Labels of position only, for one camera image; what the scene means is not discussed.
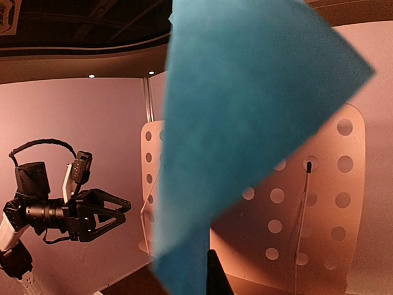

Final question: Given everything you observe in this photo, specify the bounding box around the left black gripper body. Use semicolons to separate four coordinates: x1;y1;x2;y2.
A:
63;190;98;243

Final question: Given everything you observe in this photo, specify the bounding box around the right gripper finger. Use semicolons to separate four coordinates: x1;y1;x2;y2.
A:
206;250;234;295

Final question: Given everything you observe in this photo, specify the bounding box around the pink music stand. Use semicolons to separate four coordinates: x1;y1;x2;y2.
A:
138;103;368;294

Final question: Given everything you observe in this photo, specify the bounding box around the blue sheet music paper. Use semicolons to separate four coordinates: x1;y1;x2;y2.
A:
152;1;375;294

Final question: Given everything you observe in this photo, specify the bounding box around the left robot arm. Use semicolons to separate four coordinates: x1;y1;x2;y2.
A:
1;138;131;294

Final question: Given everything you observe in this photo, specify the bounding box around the left aluminium frame post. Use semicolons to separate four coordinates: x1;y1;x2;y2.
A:
142;77;154;122

